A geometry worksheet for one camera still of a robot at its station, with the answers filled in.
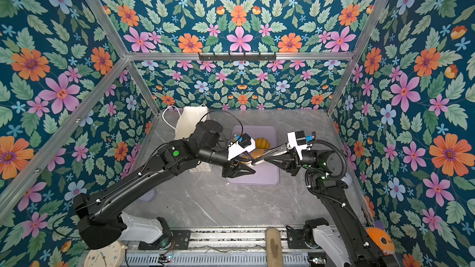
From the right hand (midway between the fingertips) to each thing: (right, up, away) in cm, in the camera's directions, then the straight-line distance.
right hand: (270, 154), depth 57 cm
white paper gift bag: (-38, +10, +34) cm, 52 cm away
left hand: (-5, -4, +2) cm, 7 cm away
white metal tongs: (-5, -3, +1) cm, 6 cm away
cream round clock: (-58, -40, +12) cm, 71 cm away
